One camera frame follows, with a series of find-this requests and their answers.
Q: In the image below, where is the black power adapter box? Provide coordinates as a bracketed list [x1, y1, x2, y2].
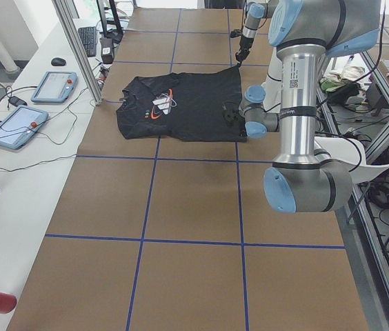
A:
[100, 37, 114, 64]

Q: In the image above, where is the black t-shirt with logo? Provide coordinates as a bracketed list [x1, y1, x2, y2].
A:
[117, 66, 246, 142]

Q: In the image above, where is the blue teach pendant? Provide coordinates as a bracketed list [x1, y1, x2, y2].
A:
[0, 105, 49, 150]
[31, 71, 78, 103]

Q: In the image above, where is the aluminium frame post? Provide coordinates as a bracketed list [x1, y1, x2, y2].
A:
[52, 0, 103, 106]

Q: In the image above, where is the near blue teach pendant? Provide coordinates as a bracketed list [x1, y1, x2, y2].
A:
[0, 105, 49, 150]

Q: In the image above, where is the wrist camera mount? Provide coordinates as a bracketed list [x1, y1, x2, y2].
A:
[222, 101, 239, 126]
[230, 29, 241, 39]

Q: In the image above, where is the white camera pole base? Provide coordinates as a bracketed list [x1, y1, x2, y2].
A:
[263, 46, 389, 184]

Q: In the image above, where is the black monitor stand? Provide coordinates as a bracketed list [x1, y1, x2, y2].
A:
[96, 0, 123, 44]

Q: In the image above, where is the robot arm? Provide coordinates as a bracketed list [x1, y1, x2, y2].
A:
[236, 1, 382, 213]
[235, 0, 279, 66]

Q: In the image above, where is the black computer mouse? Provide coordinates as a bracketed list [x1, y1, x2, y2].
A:
[51, 57, 66, 66]

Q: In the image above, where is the black keyboard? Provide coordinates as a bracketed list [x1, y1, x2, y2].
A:
[77, 26, 97, 57]

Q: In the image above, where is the far blue teach pendant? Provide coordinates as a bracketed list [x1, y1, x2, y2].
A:
[31, 71, 78, 103]

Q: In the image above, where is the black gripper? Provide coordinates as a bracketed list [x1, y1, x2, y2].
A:
[235, 34, 254, 66]

